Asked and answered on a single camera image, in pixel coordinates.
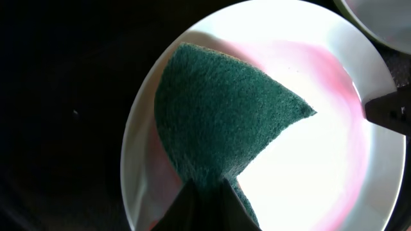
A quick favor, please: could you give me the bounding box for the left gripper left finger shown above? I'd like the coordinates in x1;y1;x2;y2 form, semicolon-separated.
151;180;200;231

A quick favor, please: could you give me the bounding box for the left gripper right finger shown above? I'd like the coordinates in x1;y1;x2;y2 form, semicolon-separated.
220;179;261;231

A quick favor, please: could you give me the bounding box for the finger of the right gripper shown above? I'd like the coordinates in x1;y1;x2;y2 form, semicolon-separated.
365;85;411;135

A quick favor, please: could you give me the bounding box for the light blue plate front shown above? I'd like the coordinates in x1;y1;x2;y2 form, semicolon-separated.
120;1;406;230

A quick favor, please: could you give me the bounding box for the light blue plate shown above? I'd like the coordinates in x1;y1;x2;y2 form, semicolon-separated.
334;0;410;55
120;1;406;230

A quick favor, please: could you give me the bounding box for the green scrubbing sponge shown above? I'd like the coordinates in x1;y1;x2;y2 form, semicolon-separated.
154;42;315;219

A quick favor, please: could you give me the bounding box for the light blue plate upper right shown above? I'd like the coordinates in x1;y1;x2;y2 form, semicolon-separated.
334;0;410;55

